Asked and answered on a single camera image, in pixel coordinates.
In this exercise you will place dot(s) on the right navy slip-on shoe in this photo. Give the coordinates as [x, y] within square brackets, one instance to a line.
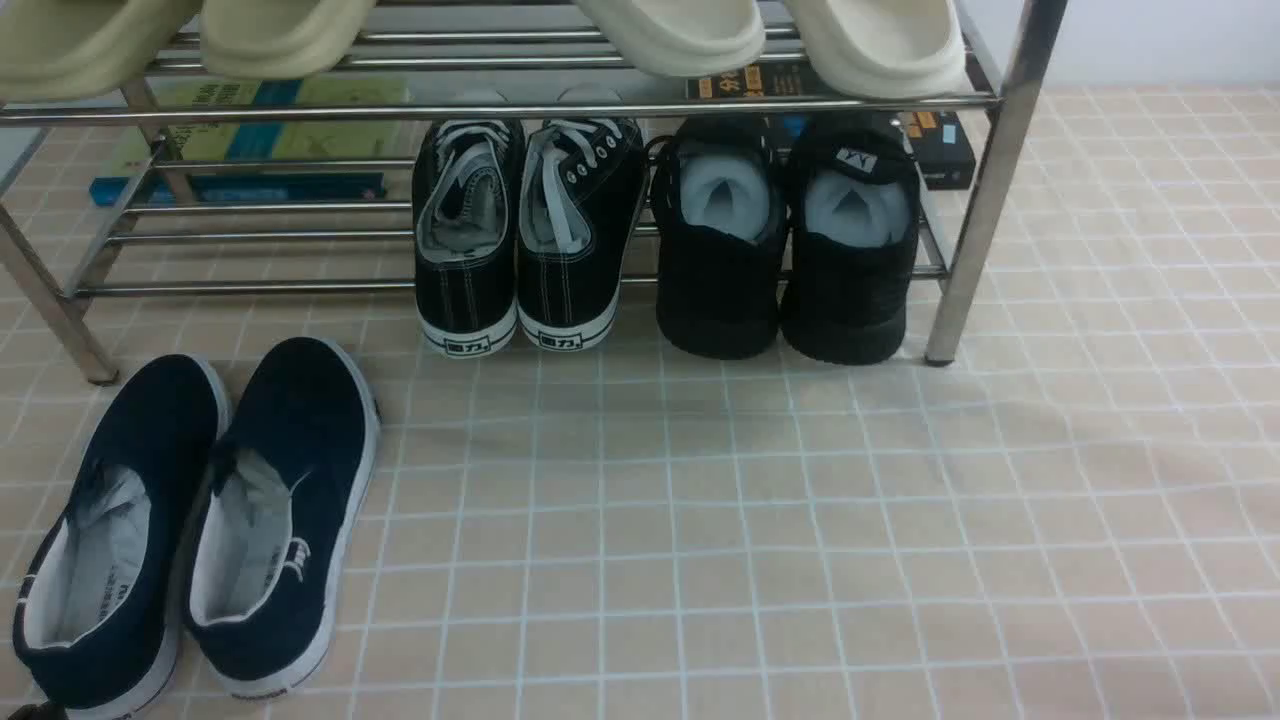
[287, 482]

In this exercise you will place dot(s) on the black knit sneaker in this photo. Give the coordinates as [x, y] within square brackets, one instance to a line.
[718, 206]
[854, 197]

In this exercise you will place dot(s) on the black canvas sneaker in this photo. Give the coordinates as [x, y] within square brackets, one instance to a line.
[583, 189]
[464, 212]

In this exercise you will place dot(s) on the right black canvas sneaker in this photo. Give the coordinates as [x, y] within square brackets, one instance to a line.
[583, 189]

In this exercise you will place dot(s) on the black and orange book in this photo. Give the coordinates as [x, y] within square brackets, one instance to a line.
[937, 139]

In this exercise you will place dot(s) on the navy slip-on shoe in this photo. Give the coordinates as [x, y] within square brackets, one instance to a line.
[96, 621]
[287, 482]

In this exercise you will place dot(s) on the left black canvas sneaker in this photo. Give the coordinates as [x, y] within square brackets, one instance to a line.
[464, 212]

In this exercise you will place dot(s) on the olive slipper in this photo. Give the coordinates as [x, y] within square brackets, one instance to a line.
[278, 39]
[71, 50]

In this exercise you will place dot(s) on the cream slipper far right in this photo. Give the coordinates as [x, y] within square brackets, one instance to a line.
[884, 49]

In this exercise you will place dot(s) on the green and blue book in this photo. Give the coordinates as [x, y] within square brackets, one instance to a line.
[297, 141]

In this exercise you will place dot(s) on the cream slipper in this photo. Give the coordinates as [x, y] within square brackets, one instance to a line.
[681, 39]
[884, 49]

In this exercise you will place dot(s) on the left navy slip-on shoe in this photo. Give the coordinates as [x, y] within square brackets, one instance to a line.
[96, 621]

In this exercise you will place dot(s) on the steel shoe rack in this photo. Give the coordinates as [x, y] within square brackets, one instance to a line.
[161, 188]

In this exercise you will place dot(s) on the olive slipper far left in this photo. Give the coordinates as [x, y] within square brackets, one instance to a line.
[71, 50]

